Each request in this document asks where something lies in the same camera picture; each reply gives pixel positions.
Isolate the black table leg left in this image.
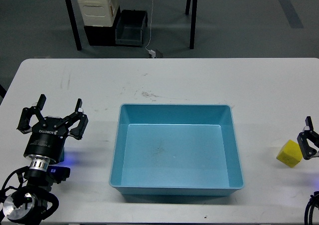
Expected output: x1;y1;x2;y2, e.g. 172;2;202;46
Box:
65;0;82;51

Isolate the dark grey open bin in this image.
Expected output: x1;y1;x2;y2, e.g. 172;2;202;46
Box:
115;9;148;47

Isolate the white power adapter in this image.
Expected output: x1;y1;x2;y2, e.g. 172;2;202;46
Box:
148;49;156;58

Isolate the yellow block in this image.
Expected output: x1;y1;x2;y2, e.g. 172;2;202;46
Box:
276;140;303;168

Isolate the blue plastic box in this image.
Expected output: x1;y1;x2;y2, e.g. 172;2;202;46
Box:
109;104;244;196

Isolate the black storage box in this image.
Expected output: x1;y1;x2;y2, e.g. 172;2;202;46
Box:
84;7;121;46

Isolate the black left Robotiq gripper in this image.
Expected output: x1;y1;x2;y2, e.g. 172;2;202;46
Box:
17;94;88;164

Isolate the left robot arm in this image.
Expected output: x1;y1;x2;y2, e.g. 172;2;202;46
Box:
0;94;88;225

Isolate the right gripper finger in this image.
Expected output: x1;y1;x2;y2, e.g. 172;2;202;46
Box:
298;116;319;160

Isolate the white cable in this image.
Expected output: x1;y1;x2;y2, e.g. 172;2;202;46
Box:
145;0;154;51

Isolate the cream plastic crate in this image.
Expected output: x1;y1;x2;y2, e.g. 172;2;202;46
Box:
77;0;119;27

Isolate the black table leg right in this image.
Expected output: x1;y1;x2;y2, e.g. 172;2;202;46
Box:
189;0;198;49

